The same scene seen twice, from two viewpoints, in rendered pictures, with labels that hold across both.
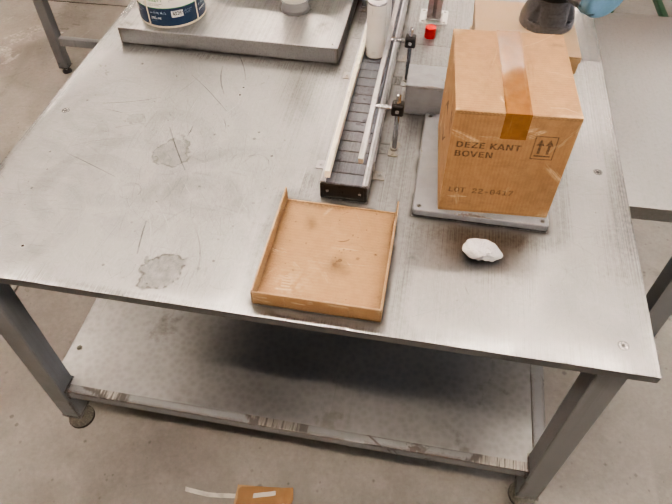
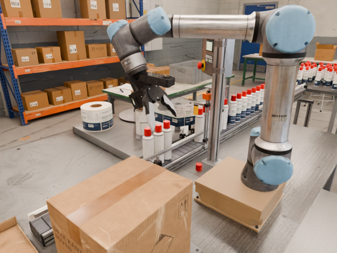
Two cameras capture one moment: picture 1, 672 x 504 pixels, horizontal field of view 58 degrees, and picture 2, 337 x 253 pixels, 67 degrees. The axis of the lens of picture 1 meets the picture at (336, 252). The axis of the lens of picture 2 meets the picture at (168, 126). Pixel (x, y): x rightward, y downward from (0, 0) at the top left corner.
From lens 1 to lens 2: 106 cm
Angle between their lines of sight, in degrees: 38
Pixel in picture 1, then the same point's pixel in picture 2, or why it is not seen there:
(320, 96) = not seen: hidden behind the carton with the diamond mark
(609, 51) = (313, 218)
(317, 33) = (137, 149)
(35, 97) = not seen: hidden behind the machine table
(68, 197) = not seen: outside the picture
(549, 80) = (133, 207)
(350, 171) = (48, 222)
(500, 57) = (129, 179)
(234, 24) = (111, 136)
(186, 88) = (65, 155)
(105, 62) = (57, 137)
